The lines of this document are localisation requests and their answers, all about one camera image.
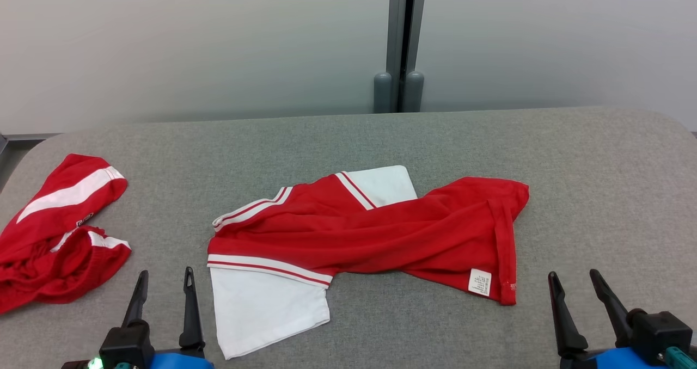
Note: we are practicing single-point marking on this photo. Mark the red white basketball jersey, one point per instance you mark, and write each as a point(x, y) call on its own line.
point(381, 233)

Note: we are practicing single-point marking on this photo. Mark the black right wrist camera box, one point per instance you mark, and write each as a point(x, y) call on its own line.
point(659, 331)

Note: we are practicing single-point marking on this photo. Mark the grey partition post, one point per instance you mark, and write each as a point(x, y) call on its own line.
point(397, 26)

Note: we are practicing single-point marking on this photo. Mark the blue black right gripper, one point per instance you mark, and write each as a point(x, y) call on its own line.
point(621, 361)

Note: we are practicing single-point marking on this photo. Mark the red white basketball shorts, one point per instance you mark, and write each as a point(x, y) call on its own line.
point(54, 260)

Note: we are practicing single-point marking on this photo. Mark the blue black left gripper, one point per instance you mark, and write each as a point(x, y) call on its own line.
point(179, 361)

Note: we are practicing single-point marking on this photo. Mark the grey cylinder bumper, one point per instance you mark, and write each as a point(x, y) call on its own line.
point(414, 92)
point(382, 94)

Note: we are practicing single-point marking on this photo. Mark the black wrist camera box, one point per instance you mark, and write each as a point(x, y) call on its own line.
point(659, 331)
point(128, 344)

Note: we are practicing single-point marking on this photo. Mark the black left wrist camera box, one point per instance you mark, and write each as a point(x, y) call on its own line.
point(128, 344)

